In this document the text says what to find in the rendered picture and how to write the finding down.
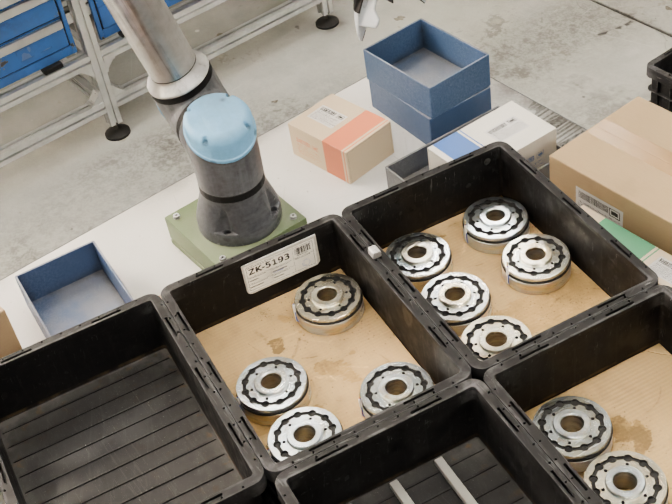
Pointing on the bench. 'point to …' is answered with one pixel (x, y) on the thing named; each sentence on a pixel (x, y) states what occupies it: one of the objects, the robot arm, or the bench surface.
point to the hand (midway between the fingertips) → (390, 20)
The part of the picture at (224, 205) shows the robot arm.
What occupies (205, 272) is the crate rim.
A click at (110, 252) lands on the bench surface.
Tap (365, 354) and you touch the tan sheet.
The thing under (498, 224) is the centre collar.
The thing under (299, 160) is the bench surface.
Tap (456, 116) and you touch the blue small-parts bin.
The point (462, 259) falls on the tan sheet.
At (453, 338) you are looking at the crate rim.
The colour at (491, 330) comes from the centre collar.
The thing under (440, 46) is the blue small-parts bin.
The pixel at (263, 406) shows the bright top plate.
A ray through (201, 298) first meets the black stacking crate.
